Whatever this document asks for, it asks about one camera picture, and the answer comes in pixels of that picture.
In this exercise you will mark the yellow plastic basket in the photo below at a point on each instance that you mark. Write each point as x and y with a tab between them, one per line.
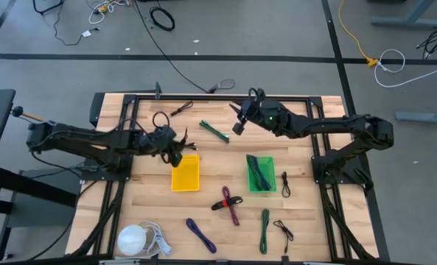
185	173

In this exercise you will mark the grey-blue desk foot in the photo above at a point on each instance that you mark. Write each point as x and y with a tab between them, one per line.
406	21
424	117

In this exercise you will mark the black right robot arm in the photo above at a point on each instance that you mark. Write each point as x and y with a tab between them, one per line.
332	127

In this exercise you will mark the black camera post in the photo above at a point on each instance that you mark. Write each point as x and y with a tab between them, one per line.
158	90

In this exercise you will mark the white round dome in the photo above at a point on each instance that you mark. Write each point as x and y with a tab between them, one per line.
131	240

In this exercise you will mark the green plastic basket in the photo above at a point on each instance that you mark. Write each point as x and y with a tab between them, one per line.
273	173

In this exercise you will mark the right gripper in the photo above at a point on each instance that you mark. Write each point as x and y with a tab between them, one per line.
262	114

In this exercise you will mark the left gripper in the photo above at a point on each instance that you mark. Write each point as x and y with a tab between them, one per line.
163	140

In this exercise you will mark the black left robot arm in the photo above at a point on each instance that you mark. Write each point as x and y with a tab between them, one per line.
93	141

